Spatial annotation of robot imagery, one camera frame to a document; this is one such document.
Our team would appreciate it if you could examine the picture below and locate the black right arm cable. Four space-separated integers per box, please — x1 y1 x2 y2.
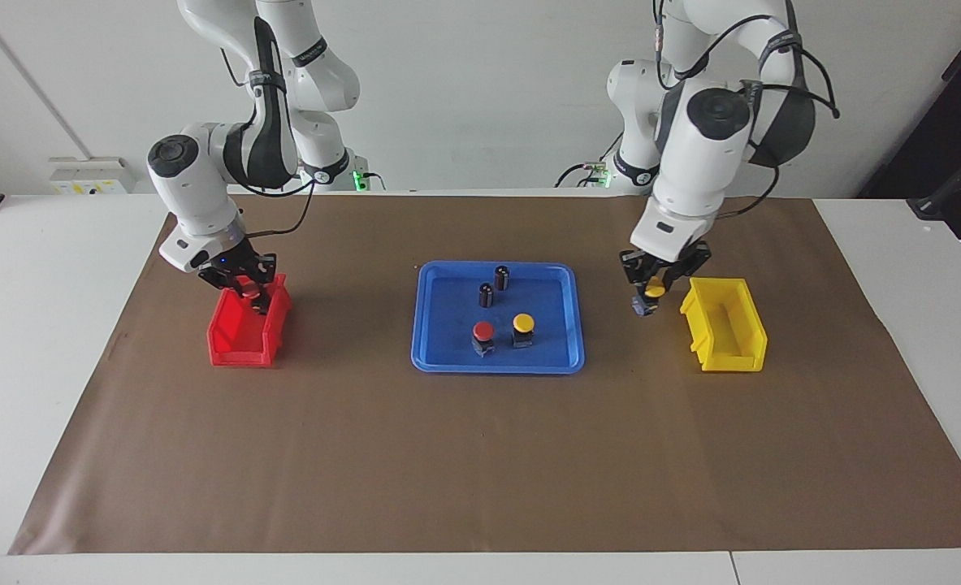
220 16 318 241

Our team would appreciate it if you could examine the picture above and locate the yellow plastic bin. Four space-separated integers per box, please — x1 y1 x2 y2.
679 277 769 373

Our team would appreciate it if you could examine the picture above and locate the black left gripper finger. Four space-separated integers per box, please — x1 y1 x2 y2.
620 250 650 300
665 242 712 295

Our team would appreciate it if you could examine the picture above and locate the blue plastic tray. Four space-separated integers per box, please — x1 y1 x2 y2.
410 260 587 375

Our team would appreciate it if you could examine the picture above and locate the red plastic bin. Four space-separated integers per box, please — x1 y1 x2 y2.
207 272 293 368

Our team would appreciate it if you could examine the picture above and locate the brown paper table mat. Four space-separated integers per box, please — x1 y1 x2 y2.
9 193 961 556

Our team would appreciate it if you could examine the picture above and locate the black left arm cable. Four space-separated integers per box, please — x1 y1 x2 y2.
655 0 841 220

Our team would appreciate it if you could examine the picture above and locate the black tripod stand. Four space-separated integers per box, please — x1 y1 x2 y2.
907 134 961 220

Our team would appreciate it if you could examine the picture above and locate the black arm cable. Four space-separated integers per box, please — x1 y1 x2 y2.
220 16 318 241
655 0 841 220

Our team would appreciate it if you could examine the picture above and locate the white wall socket strip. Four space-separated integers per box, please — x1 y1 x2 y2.
48 157 136 195

